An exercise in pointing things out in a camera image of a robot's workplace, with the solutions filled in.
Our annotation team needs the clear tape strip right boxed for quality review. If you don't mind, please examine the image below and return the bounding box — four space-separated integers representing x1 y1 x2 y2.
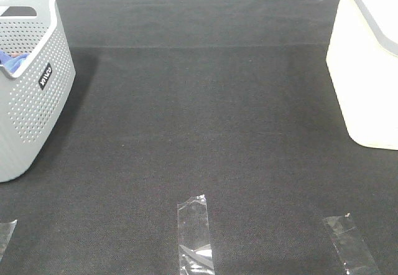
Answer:
322 213 381 275

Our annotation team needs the clear tape strip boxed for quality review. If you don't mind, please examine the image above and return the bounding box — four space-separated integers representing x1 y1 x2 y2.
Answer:
0 220 17 261
322 213 381 275
177 195 215 274

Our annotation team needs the clear tape strip centre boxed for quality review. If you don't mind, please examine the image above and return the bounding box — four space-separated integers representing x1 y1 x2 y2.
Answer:
177 195 215 274

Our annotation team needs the grey perforated laundry basket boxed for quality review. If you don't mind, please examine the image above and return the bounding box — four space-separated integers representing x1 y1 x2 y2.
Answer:
1 0 76 182

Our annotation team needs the black table cloth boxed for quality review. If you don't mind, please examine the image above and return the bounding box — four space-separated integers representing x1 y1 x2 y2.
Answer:
1 0 397 274

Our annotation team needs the cream basket with grey rim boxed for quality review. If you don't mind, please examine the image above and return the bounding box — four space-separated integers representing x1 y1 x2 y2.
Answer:
326 0 397 150

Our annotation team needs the clear tape strip left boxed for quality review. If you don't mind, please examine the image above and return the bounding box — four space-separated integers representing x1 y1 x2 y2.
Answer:
0 220 17 261

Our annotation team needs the blue towel in basket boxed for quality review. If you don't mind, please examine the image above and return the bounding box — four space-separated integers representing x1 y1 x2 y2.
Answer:
1 51 29 73

